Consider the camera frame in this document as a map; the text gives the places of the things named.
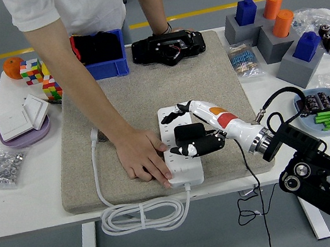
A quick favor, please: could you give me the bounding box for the white power strip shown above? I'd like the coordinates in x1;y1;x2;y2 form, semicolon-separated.
154;102;206;190

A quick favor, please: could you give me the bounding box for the light blue plate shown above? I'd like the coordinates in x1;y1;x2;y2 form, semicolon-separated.
291;86;330;141

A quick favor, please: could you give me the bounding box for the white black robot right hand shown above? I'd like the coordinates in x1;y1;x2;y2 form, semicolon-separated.
157;87;275;168

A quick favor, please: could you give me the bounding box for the grey block holder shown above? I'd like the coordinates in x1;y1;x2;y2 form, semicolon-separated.
221;7;276;52
271;43;330;94
253;19;301;66

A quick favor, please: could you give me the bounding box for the grey-brown mat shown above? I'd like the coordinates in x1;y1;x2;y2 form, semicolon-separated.
37;22;280;217

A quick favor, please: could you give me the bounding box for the black plug adapter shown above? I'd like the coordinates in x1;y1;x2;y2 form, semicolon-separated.
173;121;208;145

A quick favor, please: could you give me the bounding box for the white power cord with plug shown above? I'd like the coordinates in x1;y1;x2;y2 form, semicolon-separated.
84;112;199;242

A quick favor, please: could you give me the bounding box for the bag of metal nuts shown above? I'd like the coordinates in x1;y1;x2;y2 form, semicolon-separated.
0;141;36;193

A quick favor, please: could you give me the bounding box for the blue plastic bin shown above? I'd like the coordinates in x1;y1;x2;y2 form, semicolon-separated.
71;28;131;84

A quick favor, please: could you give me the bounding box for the blue block peg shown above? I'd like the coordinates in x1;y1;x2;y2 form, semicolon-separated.
232;0;260;28
289;29;326;66

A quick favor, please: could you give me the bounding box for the person's right hand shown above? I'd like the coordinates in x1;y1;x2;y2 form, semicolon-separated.
111;122;176;197

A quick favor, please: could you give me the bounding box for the thin black adapter cord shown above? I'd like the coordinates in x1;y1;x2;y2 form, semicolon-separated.
205;118;290;247

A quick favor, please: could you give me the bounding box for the clear bag of small parts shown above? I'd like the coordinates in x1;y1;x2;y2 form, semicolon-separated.
290;4;330;40

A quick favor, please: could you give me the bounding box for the purple tray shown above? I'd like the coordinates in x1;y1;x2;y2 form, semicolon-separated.
0;113;54;152

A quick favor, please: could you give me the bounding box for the row of black capacitors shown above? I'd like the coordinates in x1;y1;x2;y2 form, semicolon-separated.
294;90;330;120

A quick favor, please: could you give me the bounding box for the small silver bracket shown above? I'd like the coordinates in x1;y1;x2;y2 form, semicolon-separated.
238;188;257;197

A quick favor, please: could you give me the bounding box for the black bag with red trim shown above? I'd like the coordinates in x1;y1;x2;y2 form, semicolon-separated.
69;27;125;68

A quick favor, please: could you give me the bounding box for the white wall switch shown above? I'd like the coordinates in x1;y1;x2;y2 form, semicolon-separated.
0;106;36;144
21;91;54;133

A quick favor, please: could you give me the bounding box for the person's left hand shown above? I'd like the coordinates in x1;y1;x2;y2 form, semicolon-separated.
166;25;186;36

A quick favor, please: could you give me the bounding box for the yellow lemon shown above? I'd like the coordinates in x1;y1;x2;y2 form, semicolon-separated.
40;60;52;78

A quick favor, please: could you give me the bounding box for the orange cylinder peg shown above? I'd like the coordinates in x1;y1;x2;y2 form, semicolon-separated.
260;0;287;21
268;8;298;40

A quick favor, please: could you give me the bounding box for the bag of resistors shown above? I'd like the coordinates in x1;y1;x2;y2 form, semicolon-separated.
225;38;266;81

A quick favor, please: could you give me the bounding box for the person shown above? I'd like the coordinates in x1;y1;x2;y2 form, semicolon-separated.
1;0;167;49

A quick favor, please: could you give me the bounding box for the black device housing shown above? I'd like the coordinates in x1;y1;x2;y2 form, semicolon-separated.
128;26;208;74

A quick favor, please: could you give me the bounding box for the orange fruit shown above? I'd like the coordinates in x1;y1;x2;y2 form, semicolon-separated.
1;55;27;83

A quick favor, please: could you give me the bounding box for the colourful puzzle cube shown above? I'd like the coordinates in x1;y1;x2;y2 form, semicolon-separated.
17;57;46;88
40;72;65;103

